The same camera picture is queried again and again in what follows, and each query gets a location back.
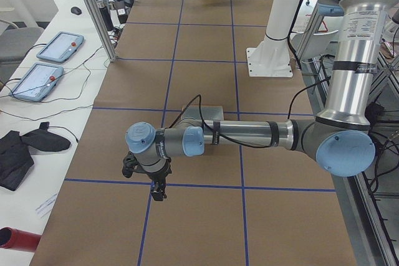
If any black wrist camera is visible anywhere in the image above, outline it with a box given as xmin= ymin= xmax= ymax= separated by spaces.
xmin=122 ymin=151 xmax=139 ymax=178

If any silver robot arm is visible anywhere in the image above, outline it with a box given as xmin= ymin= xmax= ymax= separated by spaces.
xmin=122 ymin=0 xmax=398 ymax=201

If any grey square plate orange rim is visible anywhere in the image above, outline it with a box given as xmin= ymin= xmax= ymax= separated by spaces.
xmin=181 ymin=105 xmax=224 ymax=121

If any lower blue teach pendant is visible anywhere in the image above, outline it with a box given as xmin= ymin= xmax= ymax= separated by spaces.
xmin=9 ymin=62 xmax=64 ymax=102

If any blue teach pendant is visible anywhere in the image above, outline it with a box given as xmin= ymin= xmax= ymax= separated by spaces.
xmin=36 ymin=31 xmax=85 ymax=63
xmin=9 ymin=62 xmax=64 ymax=102

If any black cloth bag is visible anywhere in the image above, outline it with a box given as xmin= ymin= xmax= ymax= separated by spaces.
xmin=1 ymin=121 xmax=71 ymax=191

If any black water bottle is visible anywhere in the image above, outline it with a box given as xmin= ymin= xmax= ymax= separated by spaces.
xmin=96 ymin=0 xmax=113 ymax=32

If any red cylinder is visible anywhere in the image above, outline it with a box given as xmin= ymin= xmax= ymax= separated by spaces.
xmin=1 ymin=227 xmax=42 ymax=252

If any aluminium frame post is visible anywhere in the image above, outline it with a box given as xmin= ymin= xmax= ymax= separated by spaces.
xmin=84 ymin=0 xmax=117 ymax=62

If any black computer mouse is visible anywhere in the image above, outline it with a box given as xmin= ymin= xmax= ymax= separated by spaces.
xmin=70 ymin=6 xmax=82 ymax=16

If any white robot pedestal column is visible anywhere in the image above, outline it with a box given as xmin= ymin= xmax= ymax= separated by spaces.
xmin=246 ymin=0 xmax=301 ymax=77

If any upper blue teach pendant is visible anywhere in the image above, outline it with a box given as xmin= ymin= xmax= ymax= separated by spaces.
xmin=36 ymin=31 xmax=85 ymax=63

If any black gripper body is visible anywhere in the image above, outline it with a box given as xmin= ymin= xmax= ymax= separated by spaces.
xmin=138 ymin=158 xmax=171 ymax=189

